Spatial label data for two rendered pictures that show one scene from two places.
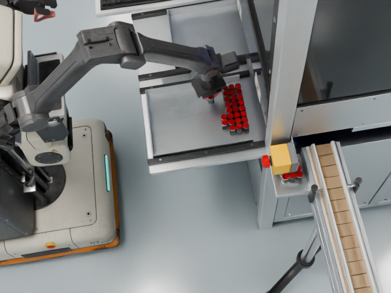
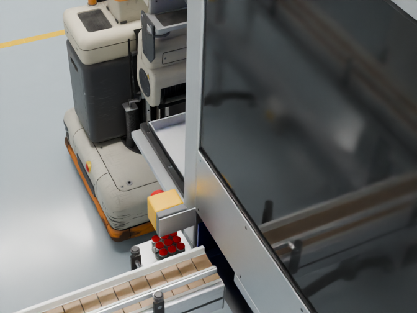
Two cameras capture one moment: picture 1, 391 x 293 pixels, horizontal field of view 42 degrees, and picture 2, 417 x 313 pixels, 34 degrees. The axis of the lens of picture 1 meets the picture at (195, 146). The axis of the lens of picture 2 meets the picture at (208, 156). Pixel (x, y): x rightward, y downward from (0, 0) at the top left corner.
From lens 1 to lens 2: 1.27 m
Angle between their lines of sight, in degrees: 39
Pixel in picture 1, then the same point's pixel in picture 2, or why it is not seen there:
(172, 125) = not seen: hidden behind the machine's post
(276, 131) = (186, 176)
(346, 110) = (228, 217)
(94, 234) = (108, 195)
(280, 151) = (169, 199)
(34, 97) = not seen: outside the picture
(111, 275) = (81, 251)
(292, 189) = (147, 261)
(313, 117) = (208, 191)
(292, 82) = (193, 87)
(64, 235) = (100, 170)
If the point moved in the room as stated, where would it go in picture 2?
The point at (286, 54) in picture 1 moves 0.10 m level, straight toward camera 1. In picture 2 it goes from (188, 28) to (136, 30)
